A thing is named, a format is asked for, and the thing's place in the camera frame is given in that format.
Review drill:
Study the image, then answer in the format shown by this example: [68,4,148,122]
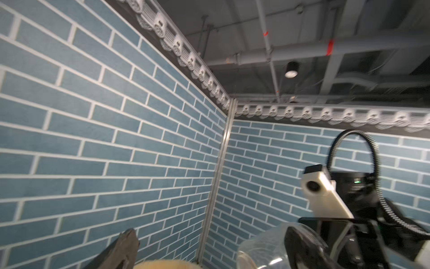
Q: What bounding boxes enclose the white ornamental wall trim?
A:
[119,1,430,133]

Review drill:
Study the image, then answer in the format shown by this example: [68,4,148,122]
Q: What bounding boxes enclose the cream trash bin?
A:
[134,260,202,269]

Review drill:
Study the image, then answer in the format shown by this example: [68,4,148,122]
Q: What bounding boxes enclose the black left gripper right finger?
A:
[284,226,339,269]

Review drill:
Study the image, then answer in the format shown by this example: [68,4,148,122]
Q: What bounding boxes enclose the grey ceiling pipe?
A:
[206,30,430,66]

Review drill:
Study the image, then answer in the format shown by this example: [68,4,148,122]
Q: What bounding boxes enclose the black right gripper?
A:
[299,217,390,269]

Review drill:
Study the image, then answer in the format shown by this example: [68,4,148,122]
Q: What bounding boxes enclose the glass jar with tea leaves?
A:
[236,221,323,269]

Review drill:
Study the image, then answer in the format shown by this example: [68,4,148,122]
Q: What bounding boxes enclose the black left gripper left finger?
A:
[84,229,140,269]

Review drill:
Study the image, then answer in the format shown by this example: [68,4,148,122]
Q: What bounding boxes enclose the black corrugated cable conduit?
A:
[326,129,430,240]

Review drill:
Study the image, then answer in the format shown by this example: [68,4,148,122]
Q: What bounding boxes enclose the round ceiling lamp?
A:
[284,61,300,79]

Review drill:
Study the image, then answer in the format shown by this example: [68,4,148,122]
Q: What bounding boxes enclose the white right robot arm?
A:
[301,165,430,269]

